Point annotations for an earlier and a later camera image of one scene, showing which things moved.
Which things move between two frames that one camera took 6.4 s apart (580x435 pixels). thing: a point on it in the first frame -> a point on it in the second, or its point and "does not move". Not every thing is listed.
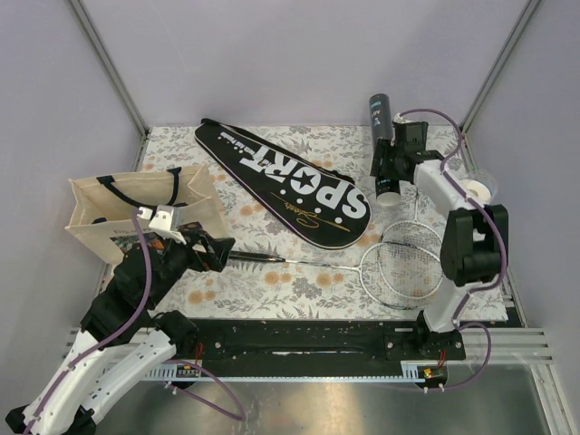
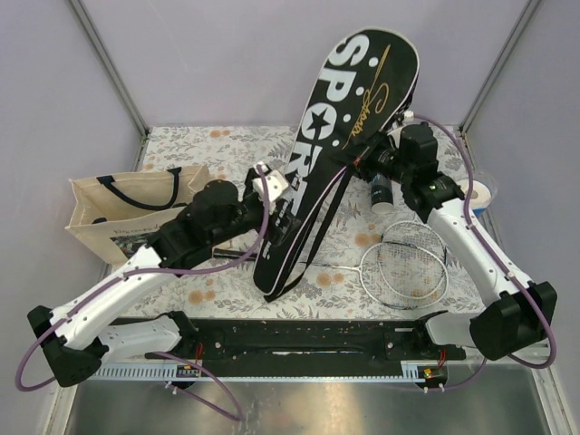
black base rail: x=323 y=343 does not move
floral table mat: x=278 y=271 does not move
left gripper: x=218 y=249 -> x=250 y=192
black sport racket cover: x=316 y=206 -> x=364 y=85
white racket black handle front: x=403 y=275 does not move
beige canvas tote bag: x=103 y=207 does not move
